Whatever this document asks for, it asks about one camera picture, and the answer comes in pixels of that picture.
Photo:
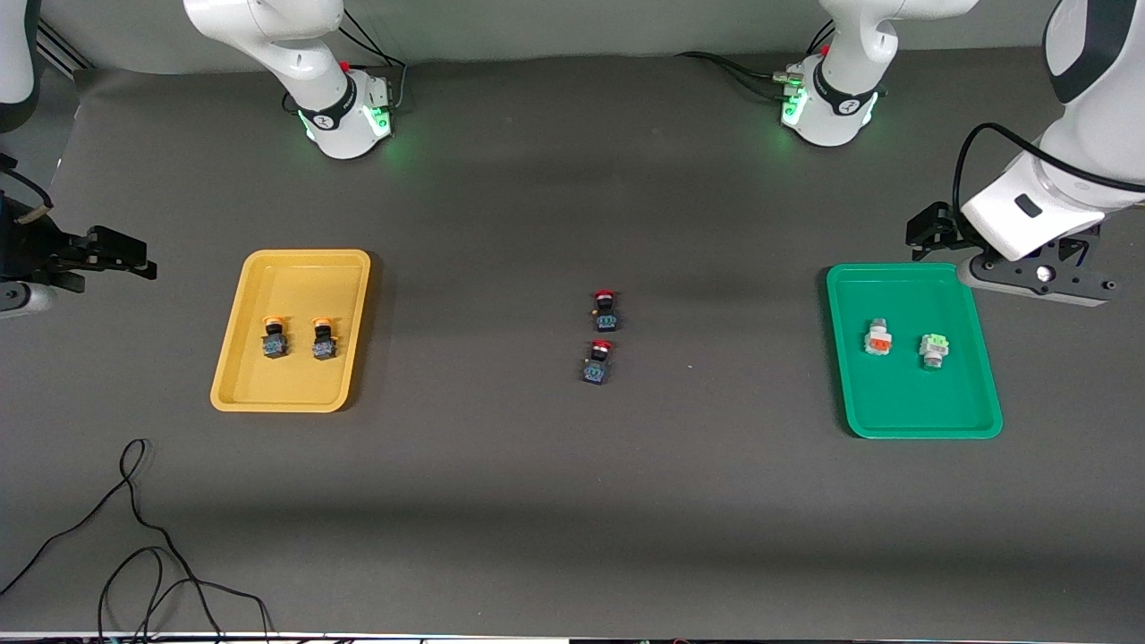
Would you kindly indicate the aluminium frame rail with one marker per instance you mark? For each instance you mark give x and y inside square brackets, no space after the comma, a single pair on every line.
[67,52]

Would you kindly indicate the red push button switch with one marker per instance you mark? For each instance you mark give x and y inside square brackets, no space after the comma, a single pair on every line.
[596,368]
[606,315]

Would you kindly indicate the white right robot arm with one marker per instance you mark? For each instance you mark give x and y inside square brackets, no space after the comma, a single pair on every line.
[295,45]

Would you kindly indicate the green white square button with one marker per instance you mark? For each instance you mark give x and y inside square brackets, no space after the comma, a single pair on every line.
[934,349]

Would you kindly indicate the orange white square button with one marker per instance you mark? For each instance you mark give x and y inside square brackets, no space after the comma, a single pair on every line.
[878,340]

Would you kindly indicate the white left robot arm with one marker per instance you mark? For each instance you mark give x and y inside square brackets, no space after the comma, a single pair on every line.
[841,54]

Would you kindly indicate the yellow push button switch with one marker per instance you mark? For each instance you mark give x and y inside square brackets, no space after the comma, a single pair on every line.
[275,344]
[324,344]

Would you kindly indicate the green plastic tray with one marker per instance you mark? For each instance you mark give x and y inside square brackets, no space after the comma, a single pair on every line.
[903,394]

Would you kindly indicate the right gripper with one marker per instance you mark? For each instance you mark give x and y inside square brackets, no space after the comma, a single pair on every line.
[25,244]

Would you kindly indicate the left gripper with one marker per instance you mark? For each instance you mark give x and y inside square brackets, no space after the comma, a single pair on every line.
[933,229]

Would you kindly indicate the yellow plastic tray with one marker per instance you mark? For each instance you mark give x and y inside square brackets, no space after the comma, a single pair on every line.
[295,385]

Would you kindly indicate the dark grey table mat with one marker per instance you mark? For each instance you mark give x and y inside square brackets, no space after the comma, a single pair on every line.
[572,501]

